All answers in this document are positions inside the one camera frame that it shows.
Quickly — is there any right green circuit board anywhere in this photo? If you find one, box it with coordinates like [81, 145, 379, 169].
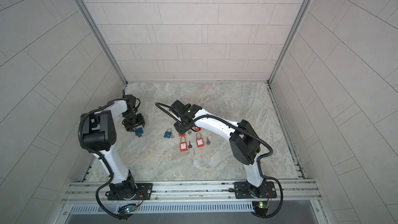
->
[252, 202, 270, 218]

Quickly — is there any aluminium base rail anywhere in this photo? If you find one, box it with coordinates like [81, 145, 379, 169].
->
[61, 179, 322, 204]

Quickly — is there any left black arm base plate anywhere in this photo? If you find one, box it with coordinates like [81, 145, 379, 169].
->
[105, 183, 153, 201]

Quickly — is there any left green circuit board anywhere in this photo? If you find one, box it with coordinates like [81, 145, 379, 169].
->
[118, 204, 137, 216]

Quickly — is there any green circuit board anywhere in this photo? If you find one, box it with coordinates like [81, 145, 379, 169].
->
[118, 204, 137, 216]
[252, 202, 270, 218]

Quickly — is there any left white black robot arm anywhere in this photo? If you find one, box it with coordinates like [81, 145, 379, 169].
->
[78, 93, 145, 221]

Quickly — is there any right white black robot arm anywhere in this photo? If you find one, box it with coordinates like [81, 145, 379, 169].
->
[155, 100, 284, 219]

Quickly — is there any white slotted cable duct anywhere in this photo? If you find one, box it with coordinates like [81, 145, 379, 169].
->
[70, 201, 254, 214]

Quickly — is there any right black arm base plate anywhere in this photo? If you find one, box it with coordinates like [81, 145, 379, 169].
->
[229, 181, 277, 199]

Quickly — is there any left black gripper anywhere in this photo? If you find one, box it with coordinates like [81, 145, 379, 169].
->
[122, 111, 147, 131]

